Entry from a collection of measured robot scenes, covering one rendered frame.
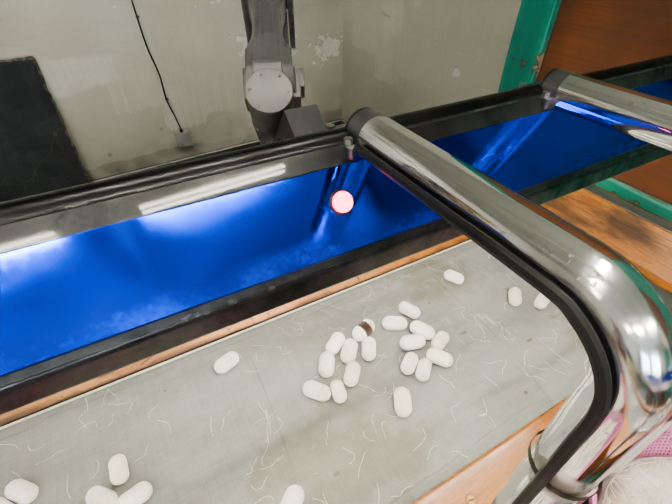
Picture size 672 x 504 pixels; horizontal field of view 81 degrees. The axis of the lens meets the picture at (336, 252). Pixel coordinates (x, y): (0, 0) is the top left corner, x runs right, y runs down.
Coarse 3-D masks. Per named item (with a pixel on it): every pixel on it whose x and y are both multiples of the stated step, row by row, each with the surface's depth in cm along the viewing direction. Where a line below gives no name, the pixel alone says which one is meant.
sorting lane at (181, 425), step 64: (448, 256) 70; (320, 320) 59; (448, 320) 59; (512, 320) 59; (128, 384) 50; (192, 384) 50; (256, 384) 50; (384, 384) 50; (448, 384) 50; (512, 384) 50; (576, 384) 50; (0, 448) 44; (64, 448) 44; (128, 448) 44; (192, 448) 44; (256, 448) 44; (320, 448) 44; (384, 448) 44; (448, 448) 44
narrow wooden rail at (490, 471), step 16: (544, 416) 45; (528, 432) 43; (496, 448) 42; (512, 448) 42; (480, 464) 41; (496, 464) 41; (512, 464) 41; (448, 480) 39; (464, 480) 39; (480, 480) 39; (496, 480) 39; (432, 496) 38; (448, 496) 38; (464, 496) 38; (480, 496) 38
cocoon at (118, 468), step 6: (114, 456) 42; (120, 456) 42; (114, 462) 41; (120, 462) 42; (126, 462) 42; (108, 468) 42; (114, 468) 41; (120, 468) 41; (126, 468) 41; (114, 474) 41; (120, 474) 41; (126, 474) 41; (114, 480) 40; (120, 480) 40; (126, 480) 41
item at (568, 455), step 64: (384, 128) 19; (640, 128) 22; (448, 192) 15; (512, 192) 14; (512, 256) 13; (576, 256) 12; (576, 320) 11; (640, 320) 11; (640, 384) 11; (576, 448) 13; (640, 448) 29
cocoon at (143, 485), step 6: (138, 486) 40; (144, 486) 40; (150, 486) 40; (126, 492) 39; (132, 492) 39; (138, 492) 39; (144, 492) 39; (150, 492) 40; (120, 498) 39; (126, 498) 39; (132, 498) 39; (138, 498) 39; (144, 498) 39
